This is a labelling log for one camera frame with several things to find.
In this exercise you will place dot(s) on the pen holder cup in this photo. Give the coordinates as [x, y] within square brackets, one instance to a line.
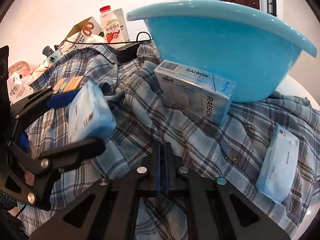
[52, 56]

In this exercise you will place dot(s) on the light blue tissue pack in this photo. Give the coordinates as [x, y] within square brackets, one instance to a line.
[279, 166]

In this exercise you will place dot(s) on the blue plaid shirt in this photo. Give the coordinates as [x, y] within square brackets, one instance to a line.
[235, 150]

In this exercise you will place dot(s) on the blue wet wipes pack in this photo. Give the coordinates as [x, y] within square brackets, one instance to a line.
[89, 115]

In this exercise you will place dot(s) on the person's hand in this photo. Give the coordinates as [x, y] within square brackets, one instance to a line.
[29, 178]

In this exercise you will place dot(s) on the tall white carton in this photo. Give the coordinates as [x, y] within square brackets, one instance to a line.
[121, 19]

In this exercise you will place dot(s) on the open cardboard box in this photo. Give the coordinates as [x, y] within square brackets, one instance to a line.
[79, 34]

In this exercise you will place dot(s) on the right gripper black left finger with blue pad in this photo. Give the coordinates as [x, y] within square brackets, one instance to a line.
[109, 208]

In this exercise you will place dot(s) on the white round container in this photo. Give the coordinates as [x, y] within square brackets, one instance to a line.
[95, 39]

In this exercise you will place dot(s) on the black power adapter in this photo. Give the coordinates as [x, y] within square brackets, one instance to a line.
[127, 52]

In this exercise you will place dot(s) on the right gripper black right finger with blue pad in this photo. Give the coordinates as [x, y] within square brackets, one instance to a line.
[216, 209]

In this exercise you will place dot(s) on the strawberry milk bottle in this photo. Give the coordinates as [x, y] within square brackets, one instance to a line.
[111, 27]

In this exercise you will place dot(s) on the blue plastic basin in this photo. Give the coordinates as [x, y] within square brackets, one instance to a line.
[243, 44]

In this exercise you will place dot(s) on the orange blue small box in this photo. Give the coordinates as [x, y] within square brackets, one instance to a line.
[67, 84]

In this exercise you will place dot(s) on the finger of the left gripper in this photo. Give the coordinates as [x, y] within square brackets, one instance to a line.
[70, 156]
[27, 110]

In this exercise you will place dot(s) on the blue Raison cigarette box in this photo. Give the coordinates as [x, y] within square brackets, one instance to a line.
[201, 92]

